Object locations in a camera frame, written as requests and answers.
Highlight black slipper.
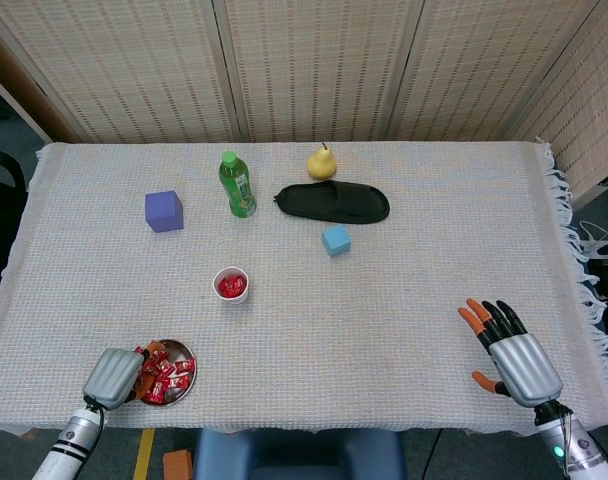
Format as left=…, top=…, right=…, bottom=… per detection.
left=272, top=181, right=391, bottom=225

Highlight light blue foam cube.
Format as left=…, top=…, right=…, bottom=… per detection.
left=321, top=223, right=353, bottom=259

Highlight round silver metal plate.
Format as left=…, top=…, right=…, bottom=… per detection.
left=133, top=339, right=198, bottom=407

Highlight beige woven screen panel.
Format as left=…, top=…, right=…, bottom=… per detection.
left=218, top=0, right=420, bottom=144
left=0, top=0, right=235, bottom=144
left=508, top=0, right=608, bottom=201
left=388, top=0, right=603, bottom=144

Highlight white paper cup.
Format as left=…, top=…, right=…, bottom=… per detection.
left=212, top=266, right=250, bottom=305

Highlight orange block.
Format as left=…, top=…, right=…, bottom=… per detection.
left=162, top=448, right=194, bottom=480

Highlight yellow pear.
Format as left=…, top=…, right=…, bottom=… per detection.
left=306, top=142, right=338, bottom=181

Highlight red candy packets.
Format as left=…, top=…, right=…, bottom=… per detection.
left=135, top=344, right=195, bottom=405

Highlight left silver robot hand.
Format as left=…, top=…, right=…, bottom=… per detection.
left=82, top=340, right=168, bottom=412

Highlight green plastic drink bottle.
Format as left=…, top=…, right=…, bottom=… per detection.
left=218, top=151, right=258, bottom=219

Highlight purple foam cube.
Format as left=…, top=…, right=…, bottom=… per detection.
left=144, top=190, right=185, bottom=234

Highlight white woven tablecloth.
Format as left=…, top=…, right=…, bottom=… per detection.
left=0, top=138, right=608, bottom=437

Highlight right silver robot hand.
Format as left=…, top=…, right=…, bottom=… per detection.
left=457, top=298, right=564, bottom=409

